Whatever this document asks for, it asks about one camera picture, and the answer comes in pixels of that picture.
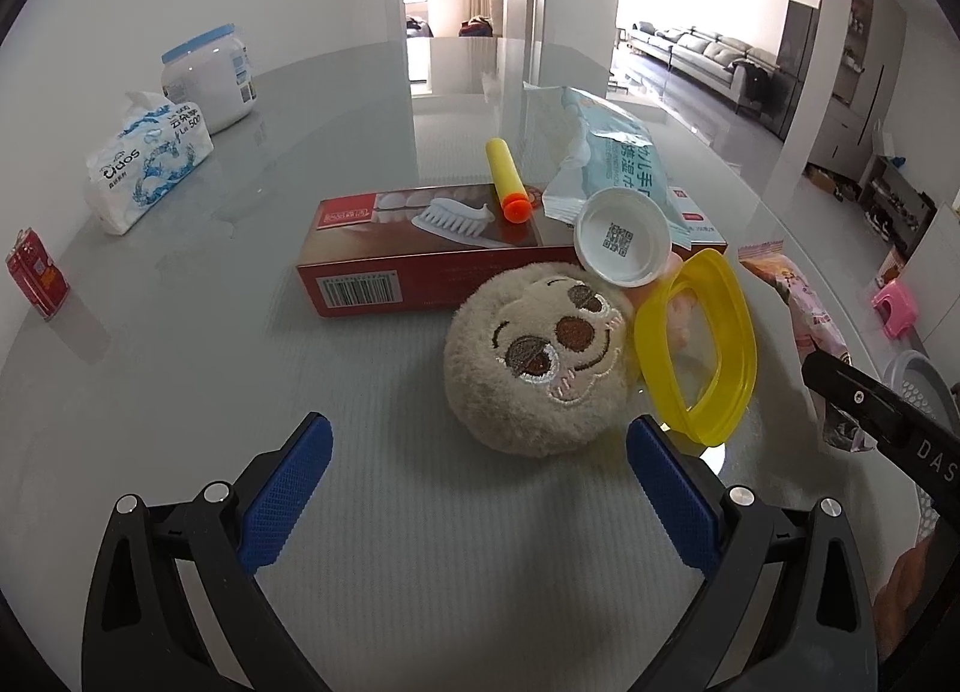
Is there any dark grey refrigerator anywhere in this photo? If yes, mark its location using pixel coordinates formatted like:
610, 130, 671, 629
776, 0, 822, 142

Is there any pink plastic stool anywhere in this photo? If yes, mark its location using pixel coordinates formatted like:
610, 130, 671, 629
871, 279, 920, 340

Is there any grey perforated basket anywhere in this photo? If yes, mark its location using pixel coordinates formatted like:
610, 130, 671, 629
883, 349, 957, 430

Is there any yellow foam dart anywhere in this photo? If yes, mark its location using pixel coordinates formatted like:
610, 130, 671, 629
486, 138, 533, 223

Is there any red toothpaste box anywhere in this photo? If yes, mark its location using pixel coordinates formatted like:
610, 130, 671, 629
295, 183, 582, 319

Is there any grey sofa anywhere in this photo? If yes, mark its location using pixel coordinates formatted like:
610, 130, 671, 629
626, 20, 781, 104

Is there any yellow plastic ring lid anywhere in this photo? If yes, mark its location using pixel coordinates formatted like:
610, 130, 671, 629
634, 248, 758, 447

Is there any beige plush toy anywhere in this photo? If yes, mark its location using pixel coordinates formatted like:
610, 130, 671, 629
442, 258, 695, 458

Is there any white jar with blue lid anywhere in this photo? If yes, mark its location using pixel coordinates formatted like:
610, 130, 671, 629
161, 24, 257, 136

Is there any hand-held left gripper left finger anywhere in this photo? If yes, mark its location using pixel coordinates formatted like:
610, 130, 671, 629
81, 411, 335, 692

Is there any grey shoe rack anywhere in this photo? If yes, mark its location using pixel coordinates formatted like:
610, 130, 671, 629
859, 155, 938, 254

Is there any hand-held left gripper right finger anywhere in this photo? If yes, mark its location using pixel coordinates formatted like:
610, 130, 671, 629
626, 414, 878, 692

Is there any white and blue tissue pack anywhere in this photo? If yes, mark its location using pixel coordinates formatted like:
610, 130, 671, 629
84, 92, 215, 237

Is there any small red carton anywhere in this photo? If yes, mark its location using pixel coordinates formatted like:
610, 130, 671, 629
6, 227, 71, 320

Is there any light blue wet wipes packet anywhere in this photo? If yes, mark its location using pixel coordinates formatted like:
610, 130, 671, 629
523, 83, 728, 250

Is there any pink snack wrapper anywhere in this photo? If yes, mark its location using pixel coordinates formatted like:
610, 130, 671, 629
737, 238, 878, 453

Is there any person's right hand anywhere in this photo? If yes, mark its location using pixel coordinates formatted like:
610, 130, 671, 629
889, 531, 960, 663

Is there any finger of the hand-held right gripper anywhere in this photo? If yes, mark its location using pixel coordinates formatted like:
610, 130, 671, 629
801, 350, 960, 511

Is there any white plastic cap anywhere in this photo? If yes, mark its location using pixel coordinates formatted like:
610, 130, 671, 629
574, 187, 672, 288

